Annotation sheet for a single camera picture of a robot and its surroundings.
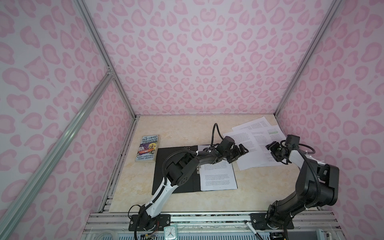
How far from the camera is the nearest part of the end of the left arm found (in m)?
0.79

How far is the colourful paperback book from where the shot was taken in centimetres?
96

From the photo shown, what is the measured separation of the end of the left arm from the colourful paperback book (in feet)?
1.42
